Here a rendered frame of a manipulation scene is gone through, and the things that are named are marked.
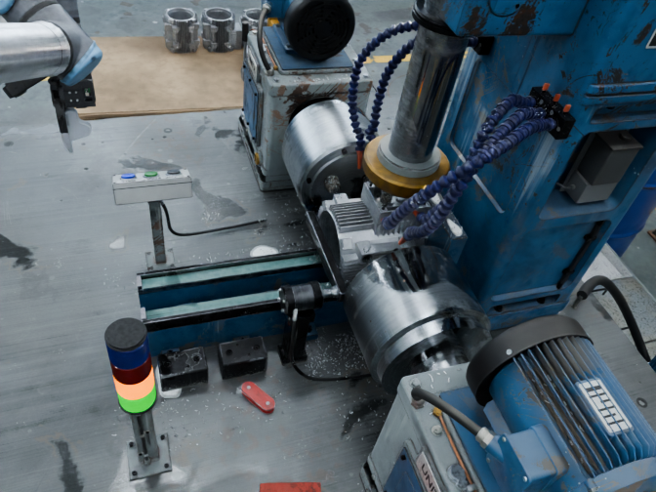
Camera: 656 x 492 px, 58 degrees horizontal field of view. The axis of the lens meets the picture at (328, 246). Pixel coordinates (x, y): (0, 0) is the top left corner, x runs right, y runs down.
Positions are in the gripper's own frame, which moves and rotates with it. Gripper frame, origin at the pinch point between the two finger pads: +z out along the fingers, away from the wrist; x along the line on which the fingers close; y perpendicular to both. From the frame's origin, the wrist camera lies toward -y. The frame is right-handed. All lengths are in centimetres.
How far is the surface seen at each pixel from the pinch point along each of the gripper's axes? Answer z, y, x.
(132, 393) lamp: 28, 7, -53
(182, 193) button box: 11.9, 22.5, -3.6
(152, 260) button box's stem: 32.6, 14.6, 8.6
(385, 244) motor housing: 20, 62, -28
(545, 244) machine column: 21, 96, -39
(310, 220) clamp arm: 18, 50, -14
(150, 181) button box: 8.2, 16.1, -3.6
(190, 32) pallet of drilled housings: -8, 57, 232
